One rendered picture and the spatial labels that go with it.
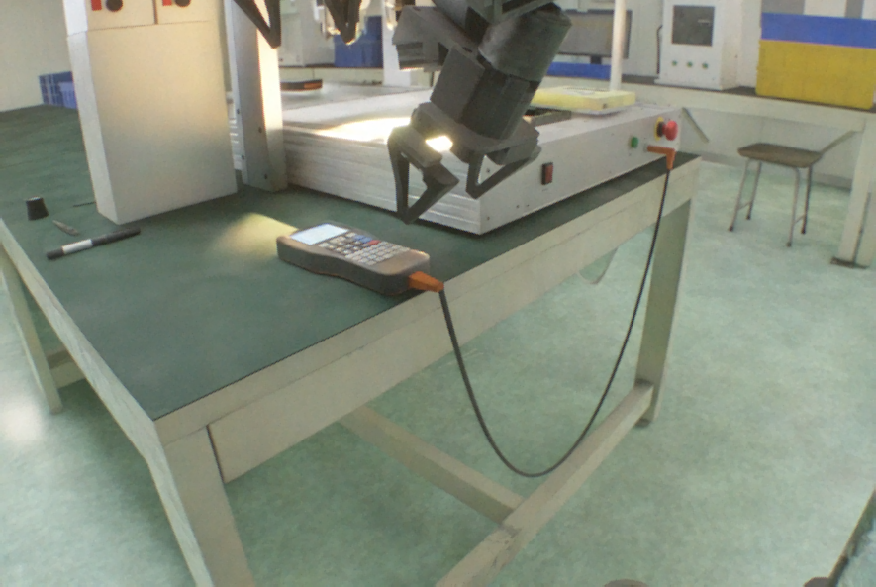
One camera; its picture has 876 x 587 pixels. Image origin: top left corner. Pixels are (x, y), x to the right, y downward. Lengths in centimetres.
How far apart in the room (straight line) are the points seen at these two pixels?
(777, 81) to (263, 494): 294
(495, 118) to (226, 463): 36
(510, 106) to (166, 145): 64
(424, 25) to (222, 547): 49
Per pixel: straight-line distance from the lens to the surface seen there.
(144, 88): 94
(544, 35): 42
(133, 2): 94
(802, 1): 492
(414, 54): 50
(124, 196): 94
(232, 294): 62
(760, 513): 149
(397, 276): 56
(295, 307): 57
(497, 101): 44
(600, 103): 104
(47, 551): 153
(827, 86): 322
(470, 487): 121
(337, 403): 55
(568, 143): 85
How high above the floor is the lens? 100
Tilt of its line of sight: 22 degrees down
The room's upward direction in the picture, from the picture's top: 1 degrees counter-clockwise
